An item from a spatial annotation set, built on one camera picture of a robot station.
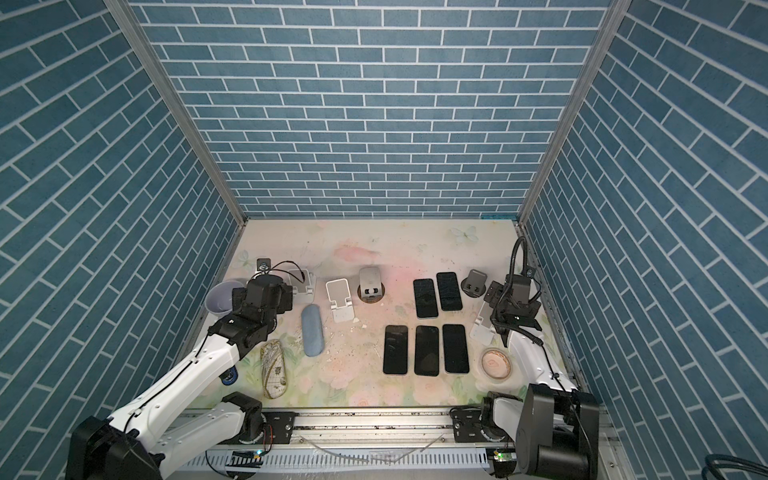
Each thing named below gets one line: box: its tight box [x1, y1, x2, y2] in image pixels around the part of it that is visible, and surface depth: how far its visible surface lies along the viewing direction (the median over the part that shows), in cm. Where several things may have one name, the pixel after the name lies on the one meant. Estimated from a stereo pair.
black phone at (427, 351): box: [414, 325, 440, 377], surface depth 90 cm
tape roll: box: [481, 350, 512, 379], surface depth 86 cm
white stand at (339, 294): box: [325, 278, 355, 323], surface depth 93 cm
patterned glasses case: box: [260, 339, 287, 399], surface depth 81 cm
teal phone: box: [413, 278, 439, 318], surface depth 99 cm
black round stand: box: [461, 269, 488, 298], surface depth 98 cm
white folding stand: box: [470, 301, 496, 346], surface depth 91 cm
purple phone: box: [383, 325, 409, 375], surface depth 90 cm
